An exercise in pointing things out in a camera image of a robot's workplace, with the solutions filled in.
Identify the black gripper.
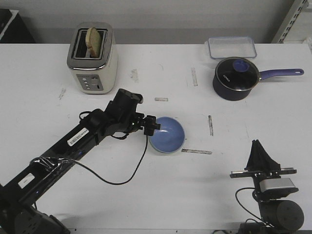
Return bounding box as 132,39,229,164
126,113,161,136
230,139,297,181

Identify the blue bowl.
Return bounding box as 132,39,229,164
149,117,185,154

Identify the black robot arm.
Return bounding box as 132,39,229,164
230,140,304,234
0,89,160,234

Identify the cream and chrome toaster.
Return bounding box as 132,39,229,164
67,22,118,95

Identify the dark blue saucepan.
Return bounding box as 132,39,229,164
213,69,304,101

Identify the glass pot lid blue knob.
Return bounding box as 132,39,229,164
215,57,260,91

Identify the clear plastic food container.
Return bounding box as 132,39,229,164
204,36,257,59

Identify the toasted bread slice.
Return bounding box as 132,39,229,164
85,27,101,58

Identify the white perforated metal rack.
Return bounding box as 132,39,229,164
271,0,312,43

